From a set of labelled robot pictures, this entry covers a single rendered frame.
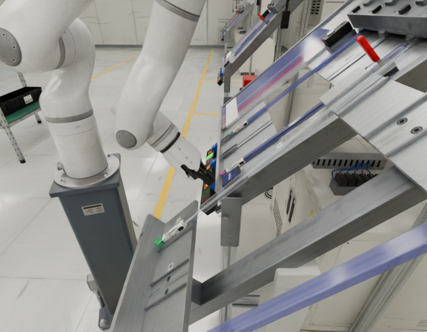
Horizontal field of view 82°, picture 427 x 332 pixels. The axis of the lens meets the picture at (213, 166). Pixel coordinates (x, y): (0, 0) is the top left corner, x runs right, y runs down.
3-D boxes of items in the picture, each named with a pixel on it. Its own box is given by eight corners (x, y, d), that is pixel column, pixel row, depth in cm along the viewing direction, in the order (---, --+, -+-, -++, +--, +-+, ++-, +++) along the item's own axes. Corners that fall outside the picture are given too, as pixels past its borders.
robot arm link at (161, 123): (166, 134, 59) (174, 117, 66) (121, 92, 54) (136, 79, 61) (144, 152, 63) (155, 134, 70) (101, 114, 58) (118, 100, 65)
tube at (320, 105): (223, 177, 71) (221, 175, 70) (223, 174, 72) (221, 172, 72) (407, 49, 51) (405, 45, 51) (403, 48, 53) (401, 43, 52)
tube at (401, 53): (160, 247, 50) (155, 244, 50) (161, 242, 51) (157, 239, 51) (410, 55, 31) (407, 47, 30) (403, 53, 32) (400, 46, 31)
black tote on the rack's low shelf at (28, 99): (4, 117, 209) (-2, 105, 203) (-16, 117, 210) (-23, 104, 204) (45, 97, 258) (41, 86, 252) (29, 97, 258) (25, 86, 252)
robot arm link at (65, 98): (33, 120, 64) (-12, 12, 51) (81, 99, 79) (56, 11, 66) (73, 124, 62) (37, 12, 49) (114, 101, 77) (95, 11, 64)
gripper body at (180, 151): (161, 139, 71) (188, 164, 76) (153, 157, 63) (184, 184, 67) (179, 123, 69) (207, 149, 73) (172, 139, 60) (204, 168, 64)
